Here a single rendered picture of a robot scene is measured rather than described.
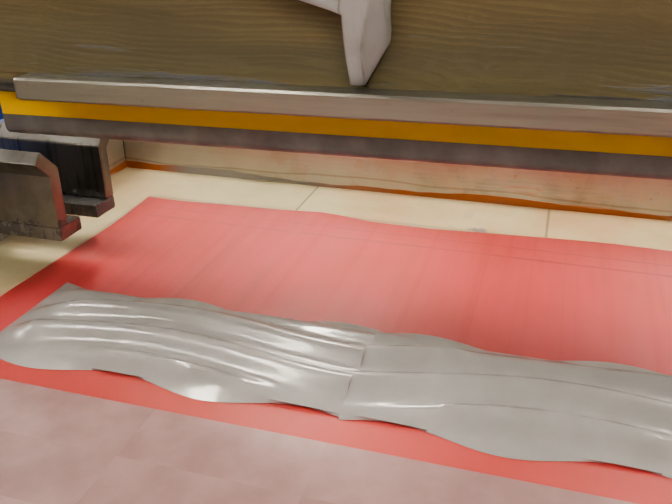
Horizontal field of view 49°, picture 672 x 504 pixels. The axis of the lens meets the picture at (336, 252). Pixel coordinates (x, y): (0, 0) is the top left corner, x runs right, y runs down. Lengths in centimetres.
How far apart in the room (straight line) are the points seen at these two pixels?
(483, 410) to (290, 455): 8
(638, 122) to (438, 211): 24
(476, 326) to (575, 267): 9
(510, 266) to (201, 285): 18
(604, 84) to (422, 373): 14
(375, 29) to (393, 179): 25
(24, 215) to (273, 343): 17
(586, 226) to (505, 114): 22
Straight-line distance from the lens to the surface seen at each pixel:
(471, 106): 30
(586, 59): 30
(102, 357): 36
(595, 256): 46
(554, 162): 32
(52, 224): 43
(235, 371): 33
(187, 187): 56
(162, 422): 32
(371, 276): 42
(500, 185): 52
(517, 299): 40
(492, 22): 30
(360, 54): 30
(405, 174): 53
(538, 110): 29
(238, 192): 54
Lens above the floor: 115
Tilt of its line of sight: 25 degrees down
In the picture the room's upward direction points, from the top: 1 degrees counter-clockwise
